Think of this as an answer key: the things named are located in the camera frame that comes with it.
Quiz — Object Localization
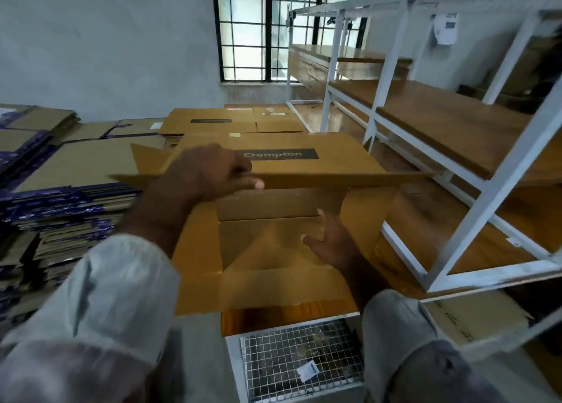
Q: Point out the person's right hand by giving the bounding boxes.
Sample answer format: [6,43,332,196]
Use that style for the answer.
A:
[299,209,363,274]

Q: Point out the person's left hand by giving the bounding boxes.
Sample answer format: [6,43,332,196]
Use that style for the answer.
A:
[153,144,266,208]

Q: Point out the stack of brown boxes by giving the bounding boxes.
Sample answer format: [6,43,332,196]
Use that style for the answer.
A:
[109,132,433,317]

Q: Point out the stack of cardboard boxes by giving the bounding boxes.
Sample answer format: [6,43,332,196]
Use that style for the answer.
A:
[0,117,170,316]
[0,104,80,189]

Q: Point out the person's right forearm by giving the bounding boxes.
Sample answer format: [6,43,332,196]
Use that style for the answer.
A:
[341,253,396,312]

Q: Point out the person's light grey shirt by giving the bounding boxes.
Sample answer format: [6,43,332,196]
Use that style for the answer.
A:
[0,233,519,403]

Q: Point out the wooden table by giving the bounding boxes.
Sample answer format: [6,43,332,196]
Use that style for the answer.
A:
[220,102,562,336]

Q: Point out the crumpled tape scraps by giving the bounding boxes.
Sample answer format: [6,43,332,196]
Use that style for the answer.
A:
[294,323,352,354]

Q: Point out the white paper tag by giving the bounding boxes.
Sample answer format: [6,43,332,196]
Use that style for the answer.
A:
[296,360,321,384]

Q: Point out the black framed window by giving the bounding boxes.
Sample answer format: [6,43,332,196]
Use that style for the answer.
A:
[211,0,377,83]

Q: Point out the white metal shelf rack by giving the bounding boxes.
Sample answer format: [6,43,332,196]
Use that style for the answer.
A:
[285,0,562,363]

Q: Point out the white wire mesh cage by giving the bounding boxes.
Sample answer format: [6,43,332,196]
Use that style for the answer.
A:
[225,315,366,403]

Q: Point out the white wall device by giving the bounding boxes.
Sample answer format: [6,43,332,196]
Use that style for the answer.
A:
[433,13,461,47]

